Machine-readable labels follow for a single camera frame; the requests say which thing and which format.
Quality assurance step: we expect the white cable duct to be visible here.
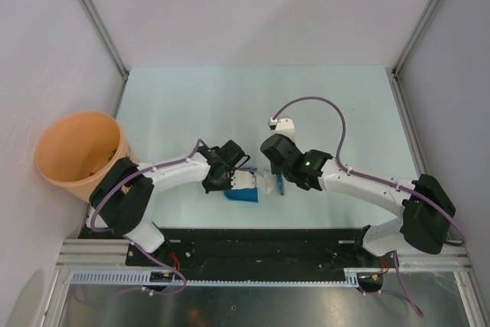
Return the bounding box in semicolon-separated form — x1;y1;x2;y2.
68;268;384;288

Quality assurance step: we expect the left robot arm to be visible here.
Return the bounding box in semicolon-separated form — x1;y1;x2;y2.
89;139;256;266

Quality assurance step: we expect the orange plastic bucket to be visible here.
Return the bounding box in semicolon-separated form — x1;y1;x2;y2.
34;111;139;202

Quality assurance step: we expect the blue plastic dustpan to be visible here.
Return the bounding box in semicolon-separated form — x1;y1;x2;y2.
224;167;259;203

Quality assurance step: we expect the white paper scrap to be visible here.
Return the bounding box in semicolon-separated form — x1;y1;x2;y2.
256;172;276;194

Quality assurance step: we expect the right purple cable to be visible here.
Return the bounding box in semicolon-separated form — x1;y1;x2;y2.
269;96;468;317

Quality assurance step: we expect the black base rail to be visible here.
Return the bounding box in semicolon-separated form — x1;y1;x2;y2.
78;227;384;282

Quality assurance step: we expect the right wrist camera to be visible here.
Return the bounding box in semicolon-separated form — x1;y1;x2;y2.
266;117;296;145

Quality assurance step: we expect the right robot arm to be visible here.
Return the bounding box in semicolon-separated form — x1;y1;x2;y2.
260;133;456;267

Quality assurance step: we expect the blue hand brush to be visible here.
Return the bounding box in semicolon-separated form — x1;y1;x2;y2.
276;174;285;196

